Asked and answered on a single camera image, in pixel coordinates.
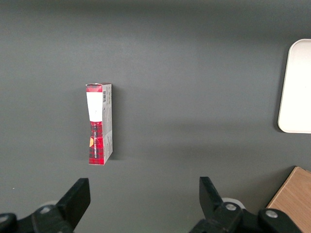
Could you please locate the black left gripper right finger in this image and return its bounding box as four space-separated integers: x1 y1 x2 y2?
189 176 302 233

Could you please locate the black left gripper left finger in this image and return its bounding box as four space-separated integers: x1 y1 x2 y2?
0 178 91 233

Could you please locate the cream rectangular tray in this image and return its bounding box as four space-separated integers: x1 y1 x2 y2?
277 38 311 134

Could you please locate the red plaid cardboard box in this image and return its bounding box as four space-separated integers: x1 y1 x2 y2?
85 82 113 166

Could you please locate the wooden drawer cabinet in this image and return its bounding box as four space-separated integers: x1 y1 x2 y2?
266 166 311 233

